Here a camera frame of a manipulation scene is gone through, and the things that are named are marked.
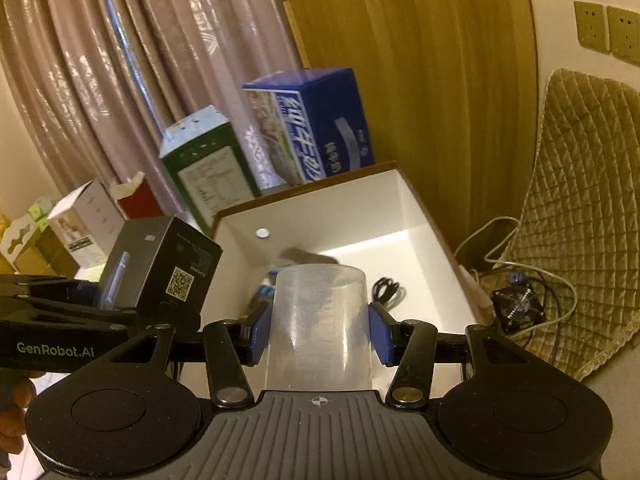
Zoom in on white cardboard insert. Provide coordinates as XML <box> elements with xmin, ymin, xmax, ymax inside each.
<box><xmin>0</xmin><ymin>217</ymin><xmax>42</xmax><ymax>261</ymax></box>

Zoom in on translucent measuring cup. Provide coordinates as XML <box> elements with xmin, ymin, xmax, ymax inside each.
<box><xmin>262</xmin><ymin>264</ymin><xmax>375</xmax><ymax>393</ymax></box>

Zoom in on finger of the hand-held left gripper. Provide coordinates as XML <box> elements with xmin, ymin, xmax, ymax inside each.
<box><xmin>0</xmin><ymin>274</ymin><xmax>103</xmax><ymax>309</ymax></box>
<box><xmin>0</xmin><ymin>296</ymin><xmax>202</xmax><ymax>336</ymax></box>

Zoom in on person's left hand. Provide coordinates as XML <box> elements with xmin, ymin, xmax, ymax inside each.
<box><xmin>0</xmin><ymin>377</ymin><xmax>37</xmax><ymax>453</ymax></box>

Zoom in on pink patterned curtain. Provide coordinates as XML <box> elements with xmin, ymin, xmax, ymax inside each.
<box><xmin>0</xmin><ymin>0</ymin><xmax>306</xmax><ymax>221</ymax></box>

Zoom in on green and white carton box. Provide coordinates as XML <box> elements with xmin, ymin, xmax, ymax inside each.
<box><xmin>159</xmin><ymin>105</ymin><xmax>262</xmax><ymax>233</ymax></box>

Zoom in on brown cardboard box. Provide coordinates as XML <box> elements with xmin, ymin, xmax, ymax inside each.
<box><xmin>12</xmin><ymin>232</ymin><xmax>76</xmax><ymax>277</ymax></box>

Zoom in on green tissue packs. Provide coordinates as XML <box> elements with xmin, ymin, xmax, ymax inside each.
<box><xmin>27</xmin><ymin>195</ymin><xmax>62</xmax><ymax>222</ymax></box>

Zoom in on white cable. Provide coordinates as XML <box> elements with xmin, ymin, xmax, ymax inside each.
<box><xmin>454</xmin><ymin>216</ymin><xmax>576</xmax><ymax>333</ymax></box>

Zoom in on wall socket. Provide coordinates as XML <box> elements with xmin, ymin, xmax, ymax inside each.
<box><xmin>606</xmin><ymin>5</ymin><xmax>640</xmax><ymax>66</ymax></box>
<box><xmin>574</xmin><ymin>0</ymin><xmax>612</xmax><ymax>53</ymax></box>

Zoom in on white product box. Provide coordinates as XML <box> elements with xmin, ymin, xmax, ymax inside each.
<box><xmin>47</xmin><ymin>179</ymin><xmax>126</xmax><ymax>268</ymax></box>

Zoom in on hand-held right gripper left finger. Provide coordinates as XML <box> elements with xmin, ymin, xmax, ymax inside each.
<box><xmin>85</xmin><ymin>302</ymin><xmax>273</xmax><ymax>408</ymax></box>

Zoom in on blue milk carton box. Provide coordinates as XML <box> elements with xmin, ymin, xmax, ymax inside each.
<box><xmin>242</xmin><ymin>67</ymin><xmax>376</xmax><ymax>186</ymax></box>

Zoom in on black product box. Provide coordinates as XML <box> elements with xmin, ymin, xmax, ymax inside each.
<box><xmin>95</xmin><ymin>216</ymin><xmax>223</xmax><ymax>332</ymax></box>

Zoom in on black cable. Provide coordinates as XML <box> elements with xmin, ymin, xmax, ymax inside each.
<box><xmin>372</xmin><ymin>276</ymin><xmax>407</xmax><ymax>306</ymax></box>

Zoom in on brown storage box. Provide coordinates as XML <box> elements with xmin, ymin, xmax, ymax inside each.
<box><xmin>200</xmin><ymin>161</ymin><xmax>496</xmax><ymax>392</ymax></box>

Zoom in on yellow curtain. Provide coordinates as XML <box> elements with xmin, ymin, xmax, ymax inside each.
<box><xmin>272</xmin><ymin>0</ymin><xmax>541</xmax><ymax>261</ymax></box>

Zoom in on dark red box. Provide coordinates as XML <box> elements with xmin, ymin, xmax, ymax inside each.
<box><xmin>111</xmin><ymin>172</ymin><xmax>173</xmax><ymax>221</ymax></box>

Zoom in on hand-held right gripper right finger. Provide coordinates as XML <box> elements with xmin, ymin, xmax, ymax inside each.
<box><xmin>369</xmin><ymin>302</ymin><xmax>556</xmax><ymax>408</ymax></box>

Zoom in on chair with quilted cover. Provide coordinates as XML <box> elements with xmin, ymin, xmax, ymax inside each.
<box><xmin>470</xmin><ymin>70</ymin><xmax>640</xmax><ymax>381</ymax></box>

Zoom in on black computer fan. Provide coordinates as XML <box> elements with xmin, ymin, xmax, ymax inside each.
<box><xmin>491</xmin><ymin>282</ymin><xmax>547</xmax><ymax>335</ymax></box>

